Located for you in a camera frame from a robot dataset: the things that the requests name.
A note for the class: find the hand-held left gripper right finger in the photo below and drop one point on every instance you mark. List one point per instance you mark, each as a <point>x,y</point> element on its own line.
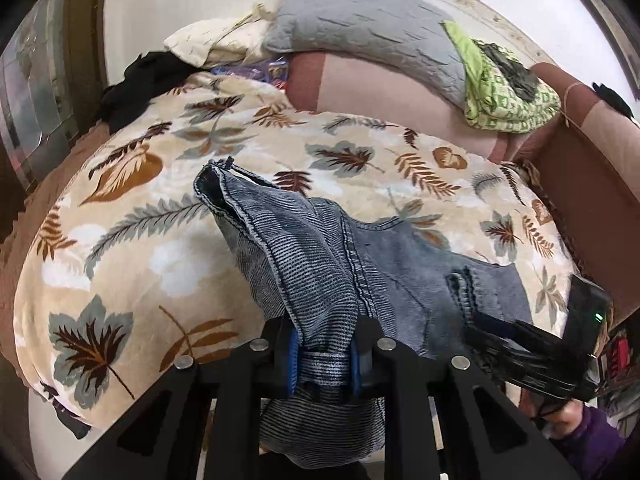
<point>356,367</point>

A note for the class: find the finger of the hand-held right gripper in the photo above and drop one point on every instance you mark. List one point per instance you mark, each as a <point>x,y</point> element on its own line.
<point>520,332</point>
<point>530,367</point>

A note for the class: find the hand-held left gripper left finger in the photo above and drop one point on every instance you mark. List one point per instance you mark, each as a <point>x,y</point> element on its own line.
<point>292,365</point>

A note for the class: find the blue denim pants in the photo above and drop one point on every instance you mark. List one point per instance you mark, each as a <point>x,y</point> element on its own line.
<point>300,260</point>

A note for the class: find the person's right forearm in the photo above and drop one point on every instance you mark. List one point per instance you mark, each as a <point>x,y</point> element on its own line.
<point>590,445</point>

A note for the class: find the person's right hand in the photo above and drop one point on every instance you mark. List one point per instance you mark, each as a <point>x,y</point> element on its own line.
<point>565,417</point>

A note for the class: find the red object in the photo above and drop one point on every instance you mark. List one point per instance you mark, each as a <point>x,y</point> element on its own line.
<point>621,349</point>

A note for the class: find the leaf print blanket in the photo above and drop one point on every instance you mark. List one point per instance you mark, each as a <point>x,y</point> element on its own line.
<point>125,240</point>

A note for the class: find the small black item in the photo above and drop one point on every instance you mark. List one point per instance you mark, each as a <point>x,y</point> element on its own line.
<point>612,97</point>

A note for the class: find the green patterned blanket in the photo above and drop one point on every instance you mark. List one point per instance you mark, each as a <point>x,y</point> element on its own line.
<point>490,107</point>

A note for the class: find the dark olive cloth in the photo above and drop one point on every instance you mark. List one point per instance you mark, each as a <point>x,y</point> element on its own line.
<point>515,75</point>

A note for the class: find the pink and brown sofa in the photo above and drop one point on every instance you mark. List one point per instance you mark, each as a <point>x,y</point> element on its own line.
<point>380,90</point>

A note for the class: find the purple colourful packet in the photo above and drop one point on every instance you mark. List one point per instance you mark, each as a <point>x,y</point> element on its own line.
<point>275,72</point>

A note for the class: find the black cloth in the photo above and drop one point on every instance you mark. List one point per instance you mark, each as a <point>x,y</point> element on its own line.
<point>135,90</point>

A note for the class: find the cream patterned pillow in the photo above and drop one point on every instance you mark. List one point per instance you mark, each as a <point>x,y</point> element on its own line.
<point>200,42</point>

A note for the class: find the grey quilted pillow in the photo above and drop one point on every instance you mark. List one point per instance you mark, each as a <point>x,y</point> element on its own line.
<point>360,25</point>

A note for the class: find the wooden door with glass panel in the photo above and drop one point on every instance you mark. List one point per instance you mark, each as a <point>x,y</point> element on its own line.
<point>35,85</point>

